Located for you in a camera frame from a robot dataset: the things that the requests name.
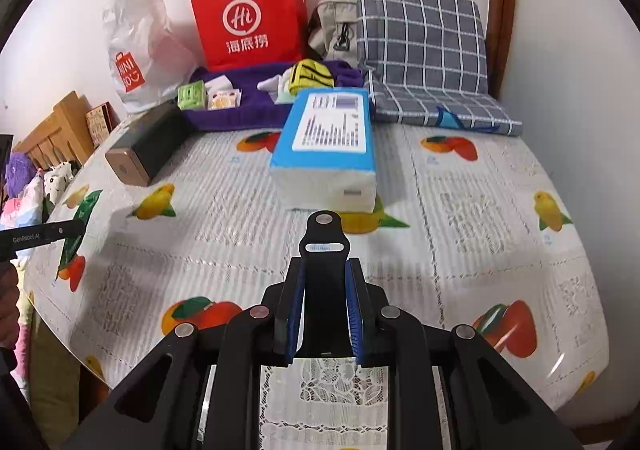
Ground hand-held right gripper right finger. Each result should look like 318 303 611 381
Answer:
344 257 586 450

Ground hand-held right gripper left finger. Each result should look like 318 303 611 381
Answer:
62 257 307 450

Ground purple fabric tray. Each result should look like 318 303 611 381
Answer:
177 59 366 132

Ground green packet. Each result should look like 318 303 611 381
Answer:
176 81 208 111

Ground small white snack packet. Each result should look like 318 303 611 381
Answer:
206 88 243 112

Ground white glove with green cuff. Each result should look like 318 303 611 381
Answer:
256 67 301 106

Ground yellow black striped packet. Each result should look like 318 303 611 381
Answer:
289 58 335 97

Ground person's left hand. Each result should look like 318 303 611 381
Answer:
0 262 22 348

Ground pink white cloth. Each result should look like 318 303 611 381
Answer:
0 175 46 231

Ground white spotted plush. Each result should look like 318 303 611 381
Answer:
42 161 78 201

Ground purple plush toy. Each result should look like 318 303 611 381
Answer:
6 152 38 196

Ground wooden headboard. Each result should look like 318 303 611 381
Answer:
12 91 98 168

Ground brown patterned book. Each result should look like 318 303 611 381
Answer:
85 101 121 148

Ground black box with tan end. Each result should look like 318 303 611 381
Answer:
105 101 196 187

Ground blue tissue pack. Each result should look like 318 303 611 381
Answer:
269 87 378 213

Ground white plastic bag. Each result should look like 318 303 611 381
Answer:
101 0 201 115

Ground beige fabric bag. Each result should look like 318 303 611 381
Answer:
306 0 360 68

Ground grey checked cushion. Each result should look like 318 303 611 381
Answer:
355 0 523 137

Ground brown door frame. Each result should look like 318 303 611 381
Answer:
487 0 517 101

